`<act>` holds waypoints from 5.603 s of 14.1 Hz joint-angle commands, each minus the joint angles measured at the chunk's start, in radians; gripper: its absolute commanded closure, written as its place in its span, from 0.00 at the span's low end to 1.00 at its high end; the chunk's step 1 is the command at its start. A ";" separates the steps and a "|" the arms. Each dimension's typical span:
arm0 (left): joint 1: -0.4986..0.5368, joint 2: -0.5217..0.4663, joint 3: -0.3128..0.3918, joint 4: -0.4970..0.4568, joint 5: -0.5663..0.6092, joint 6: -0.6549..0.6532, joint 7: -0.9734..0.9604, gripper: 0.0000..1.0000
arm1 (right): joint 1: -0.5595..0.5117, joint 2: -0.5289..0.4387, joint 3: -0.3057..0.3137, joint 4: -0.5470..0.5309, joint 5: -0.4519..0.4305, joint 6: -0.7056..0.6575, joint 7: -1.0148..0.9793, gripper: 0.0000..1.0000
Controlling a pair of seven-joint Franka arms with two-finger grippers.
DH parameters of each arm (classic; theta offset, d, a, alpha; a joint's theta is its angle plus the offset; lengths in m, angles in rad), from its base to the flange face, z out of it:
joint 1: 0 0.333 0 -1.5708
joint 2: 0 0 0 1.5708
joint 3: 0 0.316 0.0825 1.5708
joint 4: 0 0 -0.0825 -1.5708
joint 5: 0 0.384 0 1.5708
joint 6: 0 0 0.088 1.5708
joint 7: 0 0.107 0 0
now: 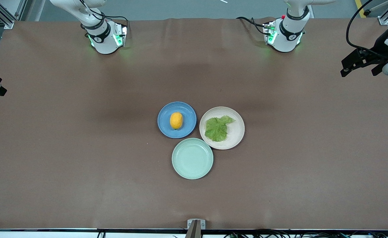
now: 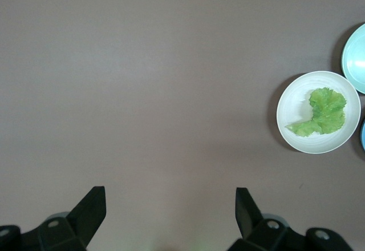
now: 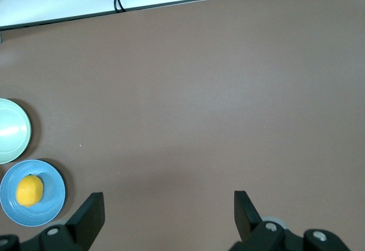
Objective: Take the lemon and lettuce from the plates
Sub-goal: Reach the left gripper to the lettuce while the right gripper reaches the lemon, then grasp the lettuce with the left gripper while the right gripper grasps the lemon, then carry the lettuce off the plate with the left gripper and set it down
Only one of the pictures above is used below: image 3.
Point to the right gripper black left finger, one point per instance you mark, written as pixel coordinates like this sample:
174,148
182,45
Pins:
85,222

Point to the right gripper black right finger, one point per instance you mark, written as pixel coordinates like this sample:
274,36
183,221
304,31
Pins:
248,222

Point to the yellow lemon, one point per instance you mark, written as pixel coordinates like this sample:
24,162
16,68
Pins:
28,191

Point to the blue round plate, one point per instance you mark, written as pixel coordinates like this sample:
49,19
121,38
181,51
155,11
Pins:
52,196

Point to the green round plate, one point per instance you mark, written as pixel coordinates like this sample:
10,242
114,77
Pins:
11,131

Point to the brown table cloth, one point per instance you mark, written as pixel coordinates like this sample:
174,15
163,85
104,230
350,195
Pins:
185,105

